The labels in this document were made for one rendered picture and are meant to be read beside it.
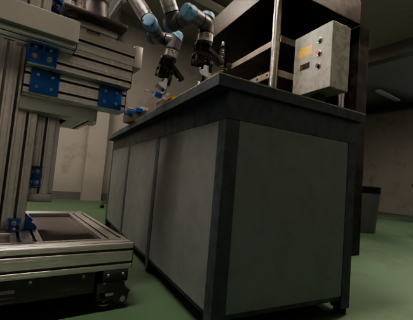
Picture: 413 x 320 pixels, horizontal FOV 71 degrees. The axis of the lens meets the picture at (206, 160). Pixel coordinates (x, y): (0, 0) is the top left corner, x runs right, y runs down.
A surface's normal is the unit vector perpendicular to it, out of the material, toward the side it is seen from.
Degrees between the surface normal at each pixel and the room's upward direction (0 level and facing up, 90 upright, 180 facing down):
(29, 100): 90
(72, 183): 90
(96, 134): 90
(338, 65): 90
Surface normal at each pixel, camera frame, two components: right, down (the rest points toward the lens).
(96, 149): 0.58, -0.01
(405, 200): -0.81, -0.11
